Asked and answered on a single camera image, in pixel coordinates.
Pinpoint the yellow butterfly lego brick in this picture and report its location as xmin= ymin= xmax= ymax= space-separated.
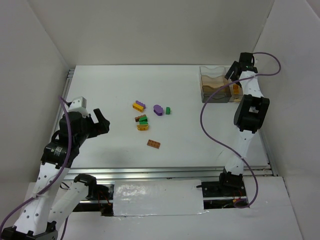
xmin=233 ymin=84 xmax=240 ymax=95

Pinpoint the yellow striped lego brick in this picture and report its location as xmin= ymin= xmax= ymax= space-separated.
xmin=136 ymin=124 xmax=149 ymax=131

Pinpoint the green rounded lego brick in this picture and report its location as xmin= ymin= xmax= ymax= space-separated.
xmin=138 ymin=121 xmax=149 ymax=126

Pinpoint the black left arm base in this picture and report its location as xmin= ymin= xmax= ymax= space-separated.
xmin=73 ymin=184 xmax=115 ymax=217

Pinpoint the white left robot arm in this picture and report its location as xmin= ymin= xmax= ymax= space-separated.
xmin=0 ymin=108 xmax=110 ymax=240

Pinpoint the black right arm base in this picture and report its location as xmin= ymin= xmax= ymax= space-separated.
xmin=196 ymin=181 xmax=247 ymax=200

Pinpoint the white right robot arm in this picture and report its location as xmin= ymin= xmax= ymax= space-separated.
xmin=219 ymin=52 xmax=270 ymax=189

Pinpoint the clear narrow sorting bin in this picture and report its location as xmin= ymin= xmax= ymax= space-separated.
xmin=224 ymin=67 xmax=243 ymax=103

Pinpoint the clear stepped sorting container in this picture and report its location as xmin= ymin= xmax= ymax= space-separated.
xmin=199 ymin=66 xmax=232 ymax=103

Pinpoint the brown flat lego plate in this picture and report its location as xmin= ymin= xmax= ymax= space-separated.
xmin=134 ymin=114 xmax=146 ymax=122

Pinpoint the yellow rectangular lego brick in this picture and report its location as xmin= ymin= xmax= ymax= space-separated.
xmin=132 ymin=102 xmax=145 ymax=113

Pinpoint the green curved lego brick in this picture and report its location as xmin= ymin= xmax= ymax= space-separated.
xmin=138 ymin=114 xmax=148 ymax=122

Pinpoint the purple flat lego plate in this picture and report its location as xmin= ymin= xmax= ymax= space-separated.
xmin=135 ymin=100 xmax=146 ymax=109

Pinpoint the orange-brown lego plate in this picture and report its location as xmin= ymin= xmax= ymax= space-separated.
xmin=146 ymin=139 xmax=161 ymax=149

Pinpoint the purple rounded lego brick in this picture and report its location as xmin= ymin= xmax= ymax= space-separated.
xmin=153 ymin=104 xmax=164 ymax=116

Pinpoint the small green lego brick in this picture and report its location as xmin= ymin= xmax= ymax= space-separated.
xmin=165 ymin=106 xmax=171 ymax=115

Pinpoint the white foil cover panel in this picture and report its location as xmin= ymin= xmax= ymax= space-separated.
xmin=113 ymin=179 xmax=205 ymax=217

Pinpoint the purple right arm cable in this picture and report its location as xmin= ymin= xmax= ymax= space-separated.
xmin=200 ymin=51 xmax=282 ymax=209

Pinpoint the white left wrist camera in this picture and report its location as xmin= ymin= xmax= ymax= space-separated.
xmin=68 ymin=96 xmax=87 ymax=112

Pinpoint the aluminium table edge rail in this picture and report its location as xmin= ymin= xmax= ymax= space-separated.
xmin=63 ymin=166 xmax=279 ymax=181

